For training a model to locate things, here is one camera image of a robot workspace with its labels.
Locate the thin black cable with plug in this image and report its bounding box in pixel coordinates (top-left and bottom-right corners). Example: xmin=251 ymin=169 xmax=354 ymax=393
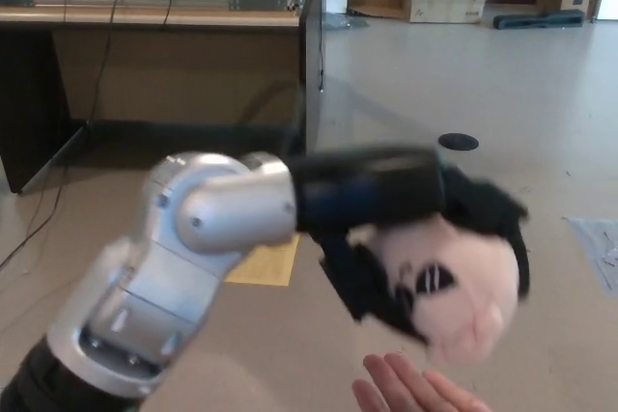
xmin=315 ymin=0 xmax=326 ymax=94

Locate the clear plastic bag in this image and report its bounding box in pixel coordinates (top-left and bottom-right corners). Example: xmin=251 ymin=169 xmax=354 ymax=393
xmin=563 ymin=215 xmax=618 ymax=294

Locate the wooden office desk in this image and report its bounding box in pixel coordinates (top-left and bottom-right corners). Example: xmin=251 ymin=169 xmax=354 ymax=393
xmin=0 ymin=0 xmax=327 ymax=196

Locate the long black hanging cable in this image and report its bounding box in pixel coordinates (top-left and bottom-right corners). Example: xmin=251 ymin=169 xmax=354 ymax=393
xmin=0 ymin=0 xmax=125 ymax=271

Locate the person's bare hand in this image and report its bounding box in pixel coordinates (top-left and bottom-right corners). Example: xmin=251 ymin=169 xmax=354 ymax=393
xmin=351 ymin=352 xmax=494 ymax=412

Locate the pink plush dumpling with sunglasses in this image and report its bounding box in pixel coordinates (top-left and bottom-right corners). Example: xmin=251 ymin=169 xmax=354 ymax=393
xmin=345 ymin=216 xmax=523 ymax=367

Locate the yellow paper sheet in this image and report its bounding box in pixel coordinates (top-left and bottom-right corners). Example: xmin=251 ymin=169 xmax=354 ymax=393
xmin=223 ymin=233 xmax=302 ymax=288

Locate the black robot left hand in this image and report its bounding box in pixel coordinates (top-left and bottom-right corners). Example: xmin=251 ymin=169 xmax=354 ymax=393
xmin=288 ymin=143 xmax=533 ymax=351

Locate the crumpled clear plastic wrap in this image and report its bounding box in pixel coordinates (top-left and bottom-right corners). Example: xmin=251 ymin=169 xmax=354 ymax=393
xmin=323 ymin=13 xmax=371 ymax=32

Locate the black round floor cover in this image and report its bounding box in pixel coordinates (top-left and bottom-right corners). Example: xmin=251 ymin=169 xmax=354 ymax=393
xmin=437 ymin=132 xmax=481 ymax=152

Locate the black robot wrist cable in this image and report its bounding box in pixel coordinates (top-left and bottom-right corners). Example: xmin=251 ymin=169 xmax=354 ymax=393
xmin=235 ymin=82 xmax=309 ymax=163

